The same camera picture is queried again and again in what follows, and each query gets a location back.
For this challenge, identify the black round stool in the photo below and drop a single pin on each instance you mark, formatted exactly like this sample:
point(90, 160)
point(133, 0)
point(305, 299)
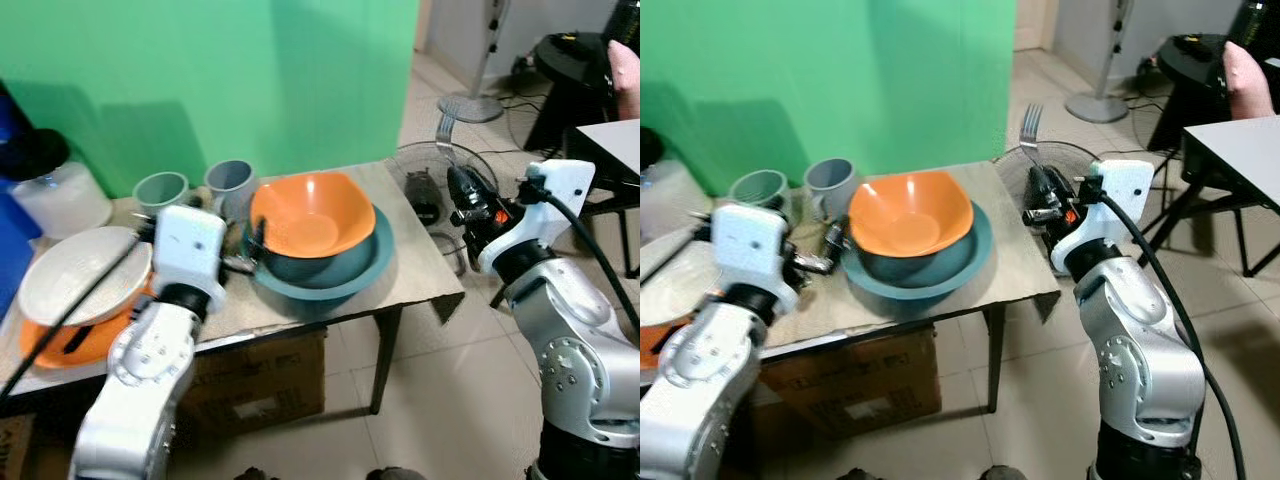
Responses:
point(1190, 75)
point(570, 75)

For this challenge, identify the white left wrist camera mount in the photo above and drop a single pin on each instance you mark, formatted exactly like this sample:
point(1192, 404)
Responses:
point(188, 250)
point(750, 250)

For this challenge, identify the brown cardboard box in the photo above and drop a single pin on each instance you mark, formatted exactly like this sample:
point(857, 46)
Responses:
point(255, 385)
point(860, 385)

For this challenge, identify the blue object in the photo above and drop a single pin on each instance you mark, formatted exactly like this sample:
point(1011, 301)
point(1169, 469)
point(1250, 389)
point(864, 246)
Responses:
point(12, 230)

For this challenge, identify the orange bowl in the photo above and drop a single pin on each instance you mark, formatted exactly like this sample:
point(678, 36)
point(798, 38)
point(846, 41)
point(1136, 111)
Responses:
point(910, 212)
point(312, 212)

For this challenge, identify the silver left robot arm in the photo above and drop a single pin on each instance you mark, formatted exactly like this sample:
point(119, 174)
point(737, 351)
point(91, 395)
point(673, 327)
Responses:
point(700, 390)
point(140, 380)

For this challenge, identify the white folding table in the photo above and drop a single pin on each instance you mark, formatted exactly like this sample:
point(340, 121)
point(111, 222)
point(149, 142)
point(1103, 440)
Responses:
point(1240, 150)
point(615, 140)

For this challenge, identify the teal bowl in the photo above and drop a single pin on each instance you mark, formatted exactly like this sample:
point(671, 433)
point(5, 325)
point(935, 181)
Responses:
point(310, 270)
point(905, 268)

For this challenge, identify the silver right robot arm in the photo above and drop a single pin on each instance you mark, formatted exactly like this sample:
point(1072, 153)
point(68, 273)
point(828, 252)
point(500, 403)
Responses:
point(575, 350)
point(1140, 360)

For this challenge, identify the teal plate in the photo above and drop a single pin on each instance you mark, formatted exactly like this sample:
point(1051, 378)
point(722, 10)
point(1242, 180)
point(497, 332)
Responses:
point(378, 262)
point(980, 258)

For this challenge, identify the green backdrop screen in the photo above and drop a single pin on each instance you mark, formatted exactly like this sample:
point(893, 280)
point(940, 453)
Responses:
point(200, 80)
point(830, 80)

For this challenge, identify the grey mug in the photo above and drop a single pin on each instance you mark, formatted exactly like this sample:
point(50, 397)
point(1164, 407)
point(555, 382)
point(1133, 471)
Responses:
point(828, 188)
point(230, 190)

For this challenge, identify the black floor fan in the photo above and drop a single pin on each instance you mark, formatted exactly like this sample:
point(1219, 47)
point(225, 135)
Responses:
point(1015, 170)
point(425, 190)

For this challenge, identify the orange plate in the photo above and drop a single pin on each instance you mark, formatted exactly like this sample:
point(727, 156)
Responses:
point(60, 345)
point(655, 345)

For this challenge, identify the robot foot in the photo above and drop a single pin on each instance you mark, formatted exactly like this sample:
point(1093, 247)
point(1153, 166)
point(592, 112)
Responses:
point(862, 474)
point(1006, 473)
point(395, 474)
point(262, 474)

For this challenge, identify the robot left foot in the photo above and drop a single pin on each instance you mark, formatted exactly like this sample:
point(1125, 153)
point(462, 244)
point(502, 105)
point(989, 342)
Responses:
point(262, 474)
point(862, 474)

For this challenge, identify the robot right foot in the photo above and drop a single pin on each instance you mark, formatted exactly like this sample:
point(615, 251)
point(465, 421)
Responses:
point(1006, 473)
point(395, 474)

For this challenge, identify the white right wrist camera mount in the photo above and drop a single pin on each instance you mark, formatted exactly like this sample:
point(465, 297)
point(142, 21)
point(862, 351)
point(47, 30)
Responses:
point(550, 205)
point(1110, 205)

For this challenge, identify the white plate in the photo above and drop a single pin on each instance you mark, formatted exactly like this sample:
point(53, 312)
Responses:
point(680, 280)
point(75, 275)

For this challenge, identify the table with cardboard cover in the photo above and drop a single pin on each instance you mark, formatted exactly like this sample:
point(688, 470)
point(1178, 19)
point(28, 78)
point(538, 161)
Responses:
point(1020, 270)
point(420, 275)

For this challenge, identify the grey standing fan pedestal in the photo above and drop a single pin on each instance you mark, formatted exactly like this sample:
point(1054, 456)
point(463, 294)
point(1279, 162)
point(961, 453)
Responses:
point(470, 105)
point(1097, 105)

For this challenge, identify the green mug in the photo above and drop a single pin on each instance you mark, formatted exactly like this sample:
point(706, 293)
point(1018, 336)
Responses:
point(160, 195)
point(758, 190)

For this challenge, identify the person's forearm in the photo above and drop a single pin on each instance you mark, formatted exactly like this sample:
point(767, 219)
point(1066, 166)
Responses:
point(625, 80)
point(1248, 85)

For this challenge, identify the silver metal fork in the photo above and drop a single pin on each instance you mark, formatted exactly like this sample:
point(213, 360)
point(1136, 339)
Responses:
point(1030, 128)
point(446, 125)

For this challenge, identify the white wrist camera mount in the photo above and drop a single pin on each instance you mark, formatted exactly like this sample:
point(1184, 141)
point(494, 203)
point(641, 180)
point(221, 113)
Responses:
point(550, 205)
point(1110, 205)
point(750, 250)
point(188, 250)

